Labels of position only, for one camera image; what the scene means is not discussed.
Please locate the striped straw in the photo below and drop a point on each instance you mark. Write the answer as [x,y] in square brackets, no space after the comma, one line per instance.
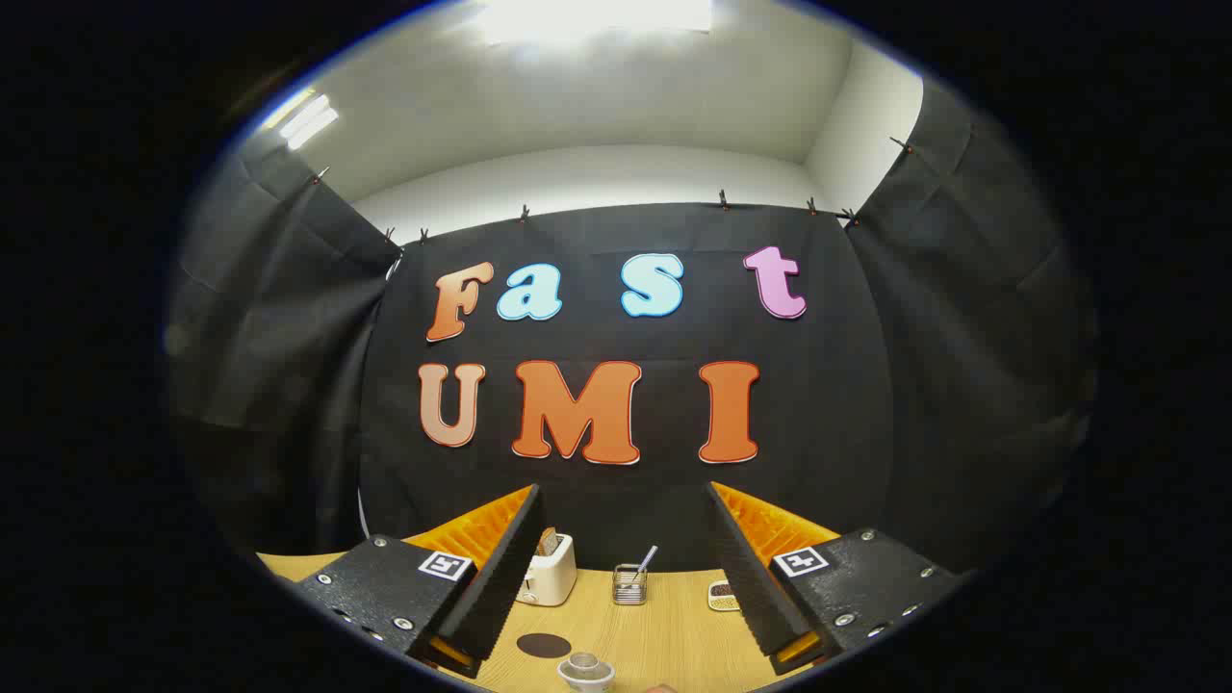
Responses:
[648,558]

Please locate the toast slice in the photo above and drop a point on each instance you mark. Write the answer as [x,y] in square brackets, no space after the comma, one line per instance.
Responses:
[548,541]

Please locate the small ceiling light panel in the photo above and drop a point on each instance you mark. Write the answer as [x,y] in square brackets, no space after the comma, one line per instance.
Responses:
[303,120]

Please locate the white green juice bottle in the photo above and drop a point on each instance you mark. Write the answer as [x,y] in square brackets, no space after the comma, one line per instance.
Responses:
[585,671]

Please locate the white toaster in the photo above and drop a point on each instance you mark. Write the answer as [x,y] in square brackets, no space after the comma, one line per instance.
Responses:
[551,582]

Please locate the large ceiling light panel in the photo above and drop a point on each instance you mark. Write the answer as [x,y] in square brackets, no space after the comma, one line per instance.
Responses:
[597,17]

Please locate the wooden table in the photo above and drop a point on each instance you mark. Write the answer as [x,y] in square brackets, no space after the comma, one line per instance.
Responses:
[664,635]

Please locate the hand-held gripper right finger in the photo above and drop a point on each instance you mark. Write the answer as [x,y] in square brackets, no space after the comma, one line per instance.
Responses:
[749,577]

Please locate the white divided bean dish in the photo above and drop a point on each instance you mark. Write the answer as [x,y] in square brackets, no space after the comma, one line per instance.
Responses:
[720,597]

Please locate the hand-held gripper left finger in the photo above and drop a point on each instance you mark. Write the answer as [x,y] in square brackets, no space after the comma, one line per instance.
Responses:
[496,577]

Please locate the dark brown round coaster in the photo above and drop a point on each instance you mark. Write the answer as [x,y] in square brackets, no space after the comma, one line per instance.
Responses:
[544,645]

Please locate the black backdrop cloth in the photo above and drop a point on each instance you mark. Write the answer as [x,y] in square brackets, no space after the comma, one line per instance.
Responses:
[818,404]

